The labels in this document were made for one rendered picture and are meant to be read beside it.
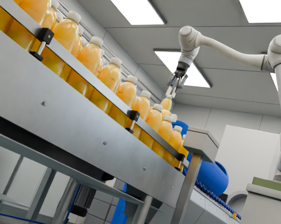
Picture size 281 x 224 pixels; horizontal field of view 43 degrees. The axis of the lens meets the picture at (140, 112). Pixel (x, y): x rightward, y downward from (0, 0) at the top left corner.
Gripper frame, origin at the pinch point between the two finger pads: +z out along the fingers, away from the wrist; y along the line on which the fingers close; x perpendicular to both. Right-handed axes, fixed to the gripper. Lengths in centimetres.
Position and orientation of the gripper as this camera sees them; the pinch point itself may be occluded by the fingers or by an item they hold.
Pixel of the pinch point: (171, 92)
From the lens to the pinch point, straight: 230.3
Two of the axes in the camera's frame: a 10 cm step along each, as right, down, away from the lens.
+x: -5.0, -4.4, -7.4
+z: -4.1, 8.8, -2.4
